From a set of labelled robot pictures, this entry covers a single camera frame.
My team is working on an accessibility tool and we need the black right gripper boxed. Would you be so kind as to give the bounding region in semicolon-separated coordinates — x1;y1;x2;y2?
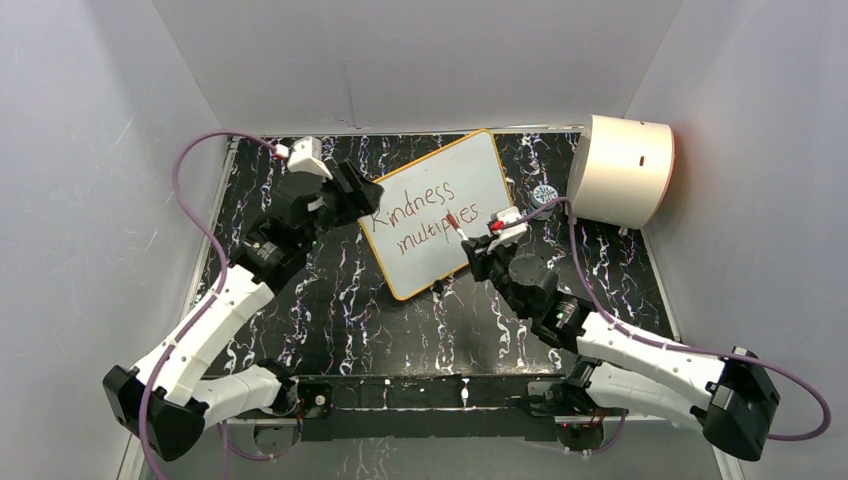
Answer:
463;235;530;320

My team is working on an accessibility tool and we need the yellow framed whiteboard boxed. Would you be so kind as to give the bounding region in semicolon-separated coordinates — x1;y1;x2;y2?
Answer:
359;130;514;301

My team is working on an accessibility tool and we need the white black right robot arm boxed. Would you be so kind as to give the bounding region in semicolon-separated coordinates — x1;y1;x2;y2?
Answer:
461;236;780;461

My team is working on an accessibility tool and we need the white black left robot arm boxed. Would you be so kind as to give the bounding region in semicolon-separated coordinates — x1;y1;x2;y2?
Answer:
103;160;384;461

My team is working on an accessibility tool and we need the blue white patterned jar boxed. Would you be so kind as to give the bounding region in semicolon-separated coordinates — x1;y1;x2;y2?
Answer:
530;184;559;221

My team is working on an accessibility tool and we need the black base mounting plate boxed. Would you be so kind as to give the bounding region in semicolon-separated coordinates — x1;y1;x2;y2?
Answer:
235;374;604;444

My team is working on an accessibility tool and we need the white cylindrical drum container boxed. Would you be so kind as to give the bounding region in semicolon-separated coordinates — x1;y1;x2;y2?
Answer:
566;115;675;229

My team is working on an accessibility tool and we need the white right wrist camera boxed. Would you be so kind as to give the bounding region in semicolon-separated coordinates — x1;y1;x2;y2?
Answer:
487;206;528;253

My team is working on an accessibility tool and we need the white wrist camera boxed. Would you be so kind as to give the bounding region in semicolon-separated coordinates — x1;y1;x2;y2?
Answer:
487;206;528;253
272;136;333;180

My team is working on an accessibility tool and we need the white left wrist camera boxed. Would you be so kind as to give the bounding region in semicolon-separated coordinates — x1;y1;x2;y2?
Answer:
272;136;333;180

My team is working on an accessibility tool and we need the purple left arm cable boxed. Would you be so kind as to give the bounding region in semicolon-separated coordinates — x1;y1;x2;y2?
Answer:
137;130;290;480

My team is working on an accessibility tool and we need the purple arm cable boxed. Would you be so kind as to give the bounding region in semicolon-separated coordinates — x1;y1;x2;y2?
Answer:
491;196;832;456
137;130;290;480

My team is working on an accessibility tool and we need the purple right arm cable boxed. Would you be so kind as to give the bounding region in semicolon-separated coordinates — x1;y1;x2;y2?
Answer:
491;196;832;456

